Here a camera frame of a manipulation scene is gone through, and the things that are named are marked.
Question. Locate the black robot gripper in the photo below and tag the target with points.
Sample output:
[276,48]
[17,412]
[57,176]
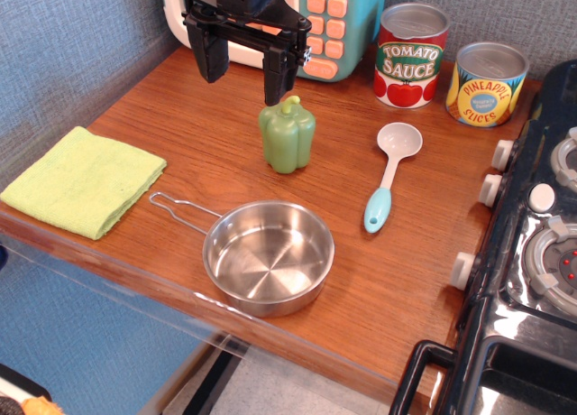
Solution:
[212,24]

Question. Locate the light green towel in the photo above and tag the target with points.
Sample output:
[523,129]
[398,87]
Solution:
[84,184]

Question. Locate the teal toy microwave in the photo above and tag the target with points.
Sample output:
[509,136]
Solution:
[342,30]

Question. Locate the green toy bell pepper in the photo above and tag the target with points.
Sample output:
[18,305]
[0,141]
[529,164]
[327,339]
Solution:
[287,132]

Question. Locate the tomato sauce can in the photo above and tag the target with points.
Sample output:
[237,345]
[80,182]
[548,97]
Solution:
[409,54]

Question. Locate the small stainless steel pan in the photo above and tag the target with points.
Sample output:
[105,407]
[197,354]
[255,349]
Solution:
[270,258]

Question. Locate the pineapple slices can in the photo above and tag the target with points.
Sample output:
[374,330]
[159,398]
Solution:
[486,83]

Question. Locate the white stove knob upper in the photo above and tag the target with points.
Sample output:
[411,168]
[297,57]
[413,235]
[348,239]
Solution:
[502,154]

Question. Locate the white stove knob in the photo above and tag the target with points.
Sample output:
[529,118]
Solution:
[461,271]
[489,189]
[502,154]

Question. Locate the white stove knob middle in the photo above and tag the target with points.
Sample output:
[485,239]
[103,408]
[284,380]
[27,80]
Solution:
[489,189]

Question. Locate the white stove knob lower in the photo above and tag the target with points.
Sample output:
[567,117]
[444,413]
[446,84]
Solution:
[461,271]

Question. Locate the white round stove button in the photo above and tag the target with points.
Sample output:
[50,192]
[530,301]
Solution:
[541,198]

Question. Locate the grey stove burner rear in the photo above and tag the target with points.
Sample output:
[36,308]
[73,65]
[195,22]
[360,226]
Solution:
[563,173]

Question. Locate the grey stove burner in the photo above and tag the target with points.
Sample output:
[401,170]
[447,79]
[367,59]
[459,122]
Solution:
[550,263]
[563,173]

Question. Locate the grey stove burner front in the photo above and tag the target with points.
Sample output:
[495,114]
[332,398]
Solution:
[550,263]

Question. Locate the black toy stove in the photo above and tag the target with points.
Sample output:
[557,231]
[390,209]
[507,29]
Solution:
[516,352]

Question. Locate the white spoon teal handle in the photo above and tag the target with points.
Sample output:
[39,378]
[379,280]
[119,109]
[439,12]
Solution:
[398,141]

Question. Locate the black oven door handle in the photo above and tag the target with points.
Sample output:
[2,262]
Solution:
[424,353]

